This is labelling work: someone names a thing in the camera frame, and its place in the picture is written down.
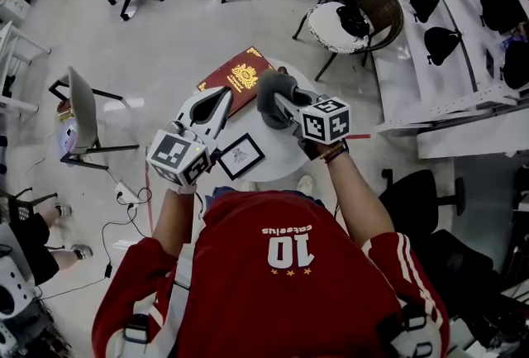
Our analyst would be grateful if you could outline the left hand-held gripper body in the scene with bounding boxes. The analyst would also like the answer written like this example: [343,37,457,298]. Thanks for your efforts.
[145,85,236,188]

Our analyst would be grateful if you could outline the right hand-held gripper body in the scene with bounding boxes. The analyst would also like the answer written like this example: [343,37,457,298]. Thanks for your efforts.
[274,86,351,161]

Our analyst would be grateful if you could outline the grey fleece cloth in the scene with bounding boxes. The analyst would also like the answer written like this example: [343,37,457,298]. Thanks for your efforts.
[255,69,301,122]

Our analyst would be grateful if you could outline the black kettle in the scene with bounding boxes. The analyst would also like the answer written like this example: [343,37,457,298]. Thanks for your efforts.
[260,65,299,131]

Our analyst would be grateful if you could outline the person's left forearm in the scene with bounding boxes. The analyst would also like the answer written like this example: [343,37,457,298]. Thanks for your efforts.
[152,186,199,256]

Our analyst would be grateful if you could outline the person's right forearm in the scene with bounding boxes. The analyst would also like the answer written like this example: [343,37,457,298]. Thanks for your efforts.
[326,153,396,246]

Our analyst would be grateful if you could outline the red book gold ornament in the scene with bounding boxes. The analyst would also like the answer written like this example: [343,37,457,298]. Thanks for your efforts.
[197,45,276,117]

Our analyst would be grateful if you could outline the white wristband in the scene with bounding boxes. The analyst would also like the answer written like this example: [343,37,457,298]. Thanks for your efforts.
[167,182,198,195]

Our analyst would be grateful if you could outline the white power strip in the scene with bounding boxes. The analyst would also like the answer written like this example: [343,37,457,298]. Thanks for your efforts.
[114,181,140,204]

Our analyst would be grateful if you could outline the person's blue shorts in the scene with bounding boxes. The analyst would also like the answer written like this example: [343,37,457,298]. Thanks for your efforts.
[204,184,326,208]

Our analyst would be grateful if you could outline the person's right white shoe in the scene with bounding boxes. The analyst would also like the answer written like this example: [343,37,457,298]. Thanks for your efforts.
[296,174,314,196]

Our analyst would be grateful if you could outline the white round seat cushion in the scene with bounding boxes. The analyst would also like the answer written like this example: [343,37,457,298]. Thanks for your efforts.
[307,1,370,55]

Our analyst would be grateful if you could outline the white shelf rack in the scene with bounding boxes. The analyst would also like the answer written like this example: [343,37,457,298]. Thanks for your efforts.
[350,0,529,159]

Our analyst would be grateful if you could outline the black pouch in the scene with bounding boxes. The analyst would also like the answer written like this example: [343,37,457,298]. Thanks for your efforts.
[336,5,370,39]

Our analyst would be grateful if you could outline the white purple bag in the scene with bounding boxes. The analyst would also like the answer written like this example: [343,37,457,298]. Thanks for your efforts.
[60,118,79,155]

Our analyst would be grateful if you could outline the brown wicker chair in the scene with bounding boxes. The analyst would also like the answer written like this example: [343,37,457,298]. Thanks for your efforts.
[292,0,405,83]

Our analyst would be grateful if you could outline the row of black bags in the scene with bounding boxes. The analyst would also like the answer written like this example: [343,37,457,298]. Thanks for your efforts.
[367,0,529,91]

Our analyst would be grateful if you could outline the black mesh metal chair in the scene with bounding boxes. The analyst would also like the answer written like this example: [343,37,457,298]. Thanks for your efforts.
[0,186,59,225]

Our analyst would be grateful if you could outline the person's red jersey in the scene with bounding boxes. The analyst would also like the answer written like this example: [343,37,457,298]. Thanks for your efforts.
[91,190,451,358]

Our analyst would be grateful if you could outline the white desk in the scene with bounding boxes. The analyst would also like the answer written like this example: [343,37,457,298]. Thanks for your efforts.
[0,19,53,113]

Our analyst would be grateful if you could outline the black picture frame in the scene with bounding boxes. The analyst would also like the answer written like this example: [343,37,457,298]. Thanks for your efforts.
[217,132,266,182]

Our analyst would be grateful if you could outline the black floor cable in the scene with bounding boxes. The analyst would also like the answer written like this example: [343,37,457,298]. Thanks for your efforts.
[101,186,154,279]

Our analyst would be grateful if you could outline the white harness strap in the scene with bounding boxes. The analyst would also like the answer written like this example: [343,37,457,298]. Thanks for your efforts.
[122,242,195,358]
[390,298,446,358]

